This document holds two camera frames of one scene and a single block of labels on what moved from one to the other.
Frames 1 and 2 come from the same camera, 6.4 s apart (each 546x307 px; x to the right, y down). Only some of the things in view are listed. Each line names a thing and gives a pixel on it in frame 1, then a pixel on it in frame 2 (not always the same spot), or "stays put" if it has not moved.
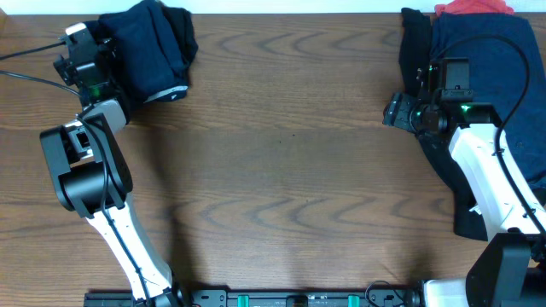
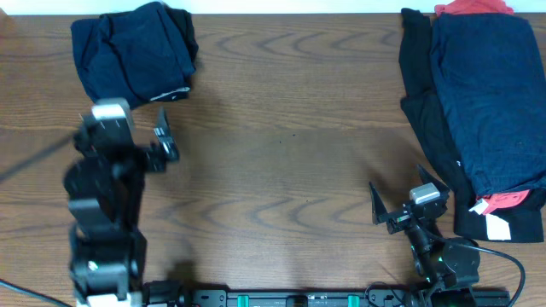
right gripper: x=397 y=112 → x=399 y=221
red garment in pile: x=474 y=6 stays put
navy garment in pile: x=496 y=75 stays put
